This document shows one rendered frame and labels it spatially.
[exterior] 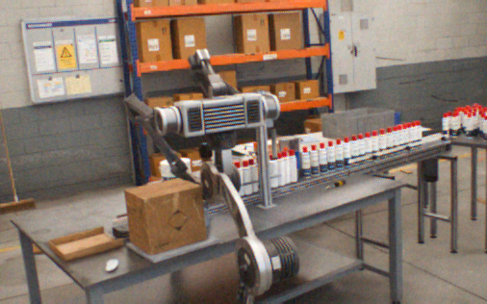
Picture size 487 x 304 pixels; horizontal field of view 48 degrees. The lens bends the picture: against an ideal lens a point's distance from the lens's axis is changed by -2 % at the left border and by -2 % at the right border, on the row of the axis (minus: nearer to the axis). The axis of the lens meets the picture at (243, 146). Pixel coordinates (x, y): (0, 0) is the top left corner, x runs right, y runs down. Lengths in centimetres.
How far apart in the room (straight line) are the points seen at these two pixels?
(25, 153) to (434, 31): 688
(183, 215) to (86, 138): 501
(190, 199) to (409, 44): 759
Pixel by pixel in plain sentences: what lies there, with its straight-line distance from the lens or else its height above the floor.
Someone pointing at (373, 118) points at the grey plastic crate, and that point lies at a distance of 535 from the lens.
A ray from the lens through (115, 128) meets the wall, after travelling 762.
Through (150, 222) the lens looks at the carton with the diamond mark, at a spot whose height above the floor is 101.
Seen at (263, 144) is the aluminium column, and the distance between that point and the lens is 315.
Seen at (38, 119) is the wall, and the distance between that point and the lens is 746.
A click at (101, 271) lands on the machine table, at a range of 258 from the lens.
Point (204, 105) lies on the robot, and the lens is 251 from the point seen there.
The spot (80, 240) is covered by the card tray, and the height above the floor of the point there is 83.
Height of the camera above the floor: 178
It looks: 11 degrees down
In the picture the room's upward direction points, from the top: 4 degrees counter-clockwise
